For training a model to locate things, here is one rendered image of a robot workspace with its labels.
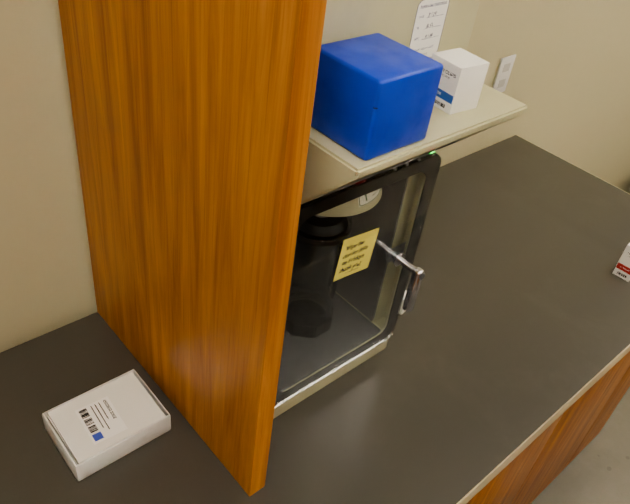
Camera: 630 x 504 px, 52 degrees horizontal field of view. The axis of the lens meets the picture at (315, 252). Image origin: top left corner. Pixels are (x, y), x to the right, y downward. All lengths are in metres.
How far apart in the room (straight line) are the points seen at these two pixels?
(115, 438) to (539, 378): 0.79
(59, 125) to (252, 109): 0.52
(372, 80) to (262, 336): 0.33
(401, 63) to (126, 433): 0.69
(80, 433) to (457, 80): 0.75
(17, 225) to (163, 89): 0.47
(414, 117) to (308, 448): 0.61
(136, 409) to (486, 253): 0.90
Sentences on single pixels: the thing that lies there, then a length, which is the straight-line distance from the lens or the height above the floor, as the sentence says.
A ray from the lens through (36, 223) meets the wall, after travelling 1.18.
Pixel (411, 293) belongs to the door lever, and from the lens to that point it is 1.07.
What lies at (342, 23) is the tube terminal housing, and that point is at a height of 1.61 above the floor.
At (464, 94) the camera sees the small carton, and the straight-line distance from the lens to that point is 0.83.
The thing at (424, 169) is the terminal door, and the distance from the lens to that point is 0.98.
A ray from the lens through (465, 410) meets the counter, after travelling 1.22.
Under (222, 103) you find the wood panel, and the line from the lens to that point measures 0.68.
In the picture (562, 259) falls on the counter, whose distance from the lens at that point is 1.67.
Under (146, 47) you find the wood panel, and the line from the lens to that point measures 0.80.
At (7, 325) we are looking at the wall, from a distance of 1.29.
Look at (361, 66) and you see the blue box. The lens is 0.67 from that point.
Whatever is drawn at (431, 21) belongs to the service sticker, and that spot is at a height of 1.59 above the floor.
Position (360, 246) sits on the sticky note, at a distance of 0.95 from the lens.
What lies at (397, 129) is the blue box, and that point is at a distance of 0.70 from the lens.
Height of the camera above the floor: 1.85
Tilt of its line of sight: 38 degrees down
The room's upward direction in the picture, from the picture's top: 9 degrees clockwise
